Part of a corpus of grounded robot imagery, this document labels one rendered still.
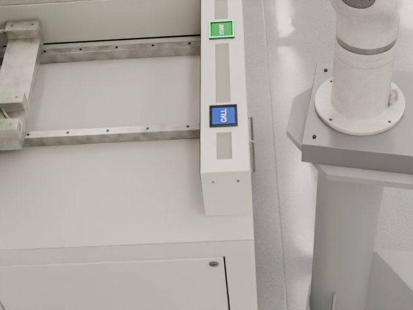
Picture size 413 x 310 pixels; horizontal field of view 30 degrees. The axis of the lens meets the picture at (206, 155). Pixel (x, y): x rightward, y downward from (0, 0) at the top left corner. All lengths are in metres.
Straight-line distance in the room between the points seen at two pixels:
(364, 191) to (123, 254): 0.58
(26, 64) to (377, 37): 0.82
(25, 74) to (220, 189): 0.59
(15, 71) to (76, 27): 0.20
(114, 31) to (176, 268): 0.64
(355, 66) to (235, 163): 0.31
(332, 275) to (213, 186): 0.70
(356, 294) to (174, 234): 0.79
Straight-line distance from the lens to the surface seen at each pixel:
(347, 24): 1.48
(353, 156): 1.61
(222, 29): 1.72
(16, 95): 1.75
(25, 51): 1.89
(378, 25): 1.47
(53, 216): 1.62
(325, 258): 2.05
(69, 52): 1.90
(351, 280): 2.11
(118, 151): 1.69
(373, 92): 1.59
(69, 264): 1.62
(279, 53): 3.09
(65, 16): 1.92
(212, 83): 1.60
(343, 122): 1.63
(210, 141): 1.49
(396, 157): 1.60
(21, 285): 1.71
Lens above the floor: 2.08
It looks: 49 degrees down
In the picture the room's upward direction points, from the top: 6 degrees counter-clockwise
